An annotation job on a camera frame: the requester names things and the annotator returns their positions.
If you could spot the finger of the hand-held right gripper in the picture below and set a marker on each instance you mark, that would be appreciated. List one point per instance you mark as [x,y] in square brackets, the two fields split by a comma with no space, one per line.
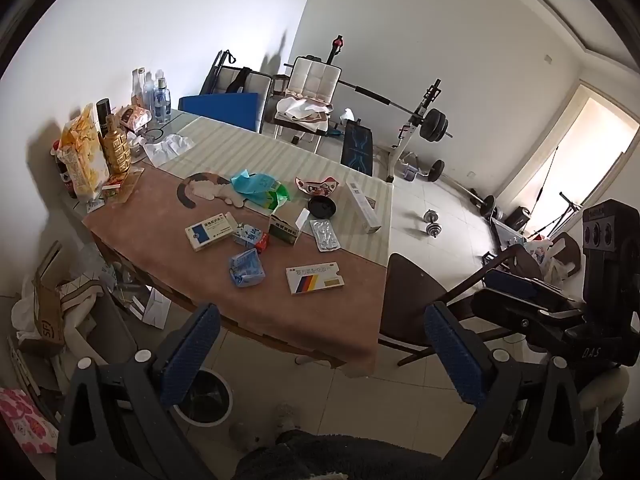
[510,315]
[517,282]

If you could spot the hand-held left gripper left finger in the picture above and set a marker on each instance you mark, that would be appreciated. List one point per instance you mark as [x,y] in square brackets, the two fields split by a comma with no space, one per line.
[192,355]

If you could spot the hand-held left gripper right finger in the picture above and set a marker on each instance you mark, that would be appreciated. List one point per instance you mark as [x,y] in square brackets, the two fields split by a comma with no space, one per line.
[455,357]

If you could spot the white round trash bin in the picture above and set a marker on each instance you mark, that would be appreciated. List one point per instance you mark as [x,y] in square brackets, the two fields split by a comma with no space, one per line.
[210,395]

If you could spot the blue white medicine box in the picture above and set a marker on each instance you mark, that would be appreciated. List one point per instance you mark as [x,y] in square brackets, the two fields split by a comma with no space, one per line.
[207,232]

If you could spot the long white box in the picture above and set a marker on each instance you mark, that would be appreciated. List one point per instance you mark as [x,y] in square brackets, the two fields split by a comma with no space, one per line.
[362,205]

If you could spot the silver blister pack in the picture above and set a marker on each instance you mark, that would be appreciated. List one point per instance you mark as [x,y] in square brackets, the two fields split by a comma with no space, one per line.
[325,236]

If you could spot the blue green snack bag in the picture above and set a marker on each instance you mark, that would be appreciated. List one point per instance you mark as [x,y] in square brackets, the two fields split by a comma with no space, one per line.
[260,187]

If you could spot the person's right forearm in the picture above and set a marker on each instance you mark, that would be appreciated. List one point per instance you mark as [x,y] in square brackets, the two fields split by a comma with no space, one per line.
[607,400]

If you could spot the white plastic bag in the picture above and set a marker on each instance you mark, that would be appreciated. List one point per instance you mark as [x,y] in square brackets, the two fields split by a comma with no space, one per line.
[555,260]

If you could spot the white flat cardboard sheet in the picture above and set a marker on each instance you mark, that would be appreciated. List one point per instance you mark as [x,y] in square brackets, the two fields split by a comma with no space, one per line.
[155,307]

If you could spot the black speaker box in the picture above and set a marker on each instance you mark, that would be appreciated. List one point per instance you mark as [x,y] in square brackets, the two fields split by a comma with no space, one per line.
[517,217]

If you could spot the brown wooden chair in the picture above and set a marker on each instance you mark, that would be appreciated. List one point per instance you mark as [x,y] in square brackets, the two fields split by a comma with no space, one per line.
[415,300]

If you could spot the chrome dumbbell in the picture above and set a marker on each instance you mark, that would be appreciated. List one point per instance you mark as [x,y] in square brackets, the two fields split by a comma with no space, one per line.
[429,216]
[434,231]

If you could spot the brown striped table cloth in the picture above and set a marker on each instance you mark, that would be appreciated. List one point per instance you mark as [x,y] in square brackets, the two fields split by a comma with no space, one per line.
[165,260]

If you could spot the crumpled blue packet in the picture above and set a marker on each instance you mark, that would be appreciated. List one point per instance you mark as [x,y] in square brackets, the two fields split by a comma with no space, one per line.
[246,269]

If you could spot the curl bar with plates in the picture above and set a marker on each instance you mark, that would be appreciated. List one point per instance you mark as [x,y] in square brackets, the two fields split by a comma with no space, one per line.
[465,190]

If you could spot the person's right leg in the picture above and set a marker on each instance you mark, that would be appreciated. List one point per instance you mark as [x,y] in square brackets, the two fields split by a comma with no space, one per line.
[380,462]

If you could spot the person's leg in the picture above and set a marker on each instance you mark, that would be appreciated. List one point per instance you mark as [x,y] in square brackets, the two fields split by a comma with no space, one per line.
[380,462]
[280,460]

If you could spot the person's left leg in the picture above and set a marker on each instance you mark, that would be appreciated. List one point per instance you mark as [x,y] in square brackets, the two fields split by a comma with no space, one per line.
[280,460]

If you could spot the white box striped label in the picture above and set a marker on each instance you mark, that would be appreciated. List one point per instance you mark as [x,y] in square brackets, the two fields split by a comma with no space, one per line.
[315,280]

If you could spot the brown cardboard box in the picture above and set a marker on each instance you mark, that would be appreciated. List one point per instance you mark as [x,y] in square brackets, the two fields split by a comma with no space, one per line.
[47,305]

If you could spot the green white carton box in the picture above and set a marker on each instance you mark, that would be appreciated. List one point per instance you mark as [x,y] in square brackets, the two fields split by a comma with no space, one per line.
[285,225]

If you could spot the calico cat figure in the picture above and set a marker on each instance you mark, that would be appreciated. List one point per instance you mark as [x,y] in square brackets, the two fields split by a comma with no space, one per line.
[200,187]

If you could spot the barbell with black plates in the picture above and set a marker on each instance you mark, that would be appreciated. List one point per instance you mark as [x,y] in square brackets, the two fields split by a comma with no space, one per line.
[434,125]

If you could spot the pink floral bag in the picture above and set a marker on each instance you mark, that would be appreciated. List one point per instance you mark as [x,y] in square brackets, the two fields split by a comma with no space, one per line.
[22,417]

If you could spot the small red green box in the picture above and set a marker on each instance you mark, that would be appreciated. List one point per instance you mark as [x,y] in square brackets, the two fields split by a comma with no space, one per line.
[114,184]

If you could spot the white barbell rack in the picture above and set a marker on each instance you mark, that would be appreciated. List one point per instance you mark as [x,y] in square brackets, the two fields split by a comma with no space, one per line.
[412,125]

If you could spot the black round lid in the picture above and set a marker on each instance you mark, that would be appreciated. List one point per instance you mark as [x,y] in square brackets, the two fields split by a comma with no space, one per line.
[321,207]

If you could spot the white tissue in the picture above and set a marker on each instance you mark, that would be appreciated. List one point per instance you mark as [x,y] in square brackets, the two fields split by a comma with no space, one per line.
[167,149]

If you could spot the red white snack wrapper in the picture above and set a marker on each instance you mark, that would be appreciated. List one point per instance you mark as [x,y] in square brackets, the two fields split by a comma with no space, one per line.
[317,187]

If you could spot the black blue weight bench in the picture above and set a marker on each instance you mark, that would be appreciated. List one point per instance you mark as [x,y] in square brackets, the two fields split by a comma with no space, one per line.
[357,147]

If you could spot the gold patterned bottle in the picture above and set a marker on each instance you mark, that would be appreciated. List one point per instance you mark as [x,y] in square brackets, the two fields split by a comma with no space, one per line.
[116,152]

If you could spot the dark sauce bottle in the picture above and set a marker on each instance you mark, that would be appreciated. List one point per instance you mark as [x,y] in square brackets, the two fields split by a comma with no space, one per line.
[64,180]

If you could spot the yellow chips bag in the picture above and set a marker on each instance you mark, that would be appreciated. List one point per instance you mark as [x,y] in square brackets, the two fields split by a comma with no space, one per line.
[82,155]

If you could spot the white table leg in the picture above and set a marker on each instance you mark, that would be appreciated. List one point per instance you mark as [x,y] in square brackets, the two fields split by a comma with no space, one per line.
[182,120]

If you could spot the white spray bottle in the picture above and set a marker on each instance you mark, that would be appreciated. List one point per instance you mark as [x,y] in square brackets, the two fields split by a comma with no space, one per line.
[347,116]

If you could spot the brown snack package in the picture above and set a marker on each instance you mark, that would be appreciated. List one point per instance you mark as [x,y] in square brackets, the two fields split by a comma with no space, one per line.
[134,116]

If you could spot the blue chair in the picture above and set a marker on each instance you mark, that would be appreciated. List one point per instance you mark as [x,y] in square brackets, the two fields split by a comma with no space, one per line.
[225,106]

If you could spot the clear bottle blue label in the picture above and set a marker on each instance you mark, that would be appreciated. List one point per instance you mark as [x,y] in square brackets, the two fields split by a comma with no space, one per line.
[161,97]

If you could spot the black capped bottle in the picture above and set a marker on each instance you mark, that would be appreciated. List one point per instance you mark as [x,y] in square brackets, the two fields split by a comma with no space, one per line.
[102,110]

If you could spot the beige cloth on chair seat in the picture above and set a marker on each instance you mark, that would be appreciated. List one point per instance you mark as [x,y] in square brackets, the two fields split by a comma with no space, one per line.
[300,110]

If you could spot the clear plastic bottle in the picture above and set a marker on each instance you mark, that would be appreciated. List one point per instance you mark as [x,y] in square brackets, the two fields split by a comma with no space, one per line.
[148,91]

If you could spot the clear glass bottle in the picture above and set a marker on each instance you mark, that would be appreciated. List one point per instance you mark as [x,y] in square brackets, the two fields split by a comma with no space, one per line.
[136,85]

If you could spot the white padded chair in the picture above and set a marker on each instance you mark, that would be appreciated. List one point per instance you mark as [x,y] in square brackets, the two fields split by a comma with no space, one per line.
[312,77]

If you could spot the black folded exercise frame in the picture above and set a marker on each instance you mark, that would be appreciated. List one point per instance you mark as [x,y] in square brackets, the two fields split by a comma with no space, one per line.
[220,67]

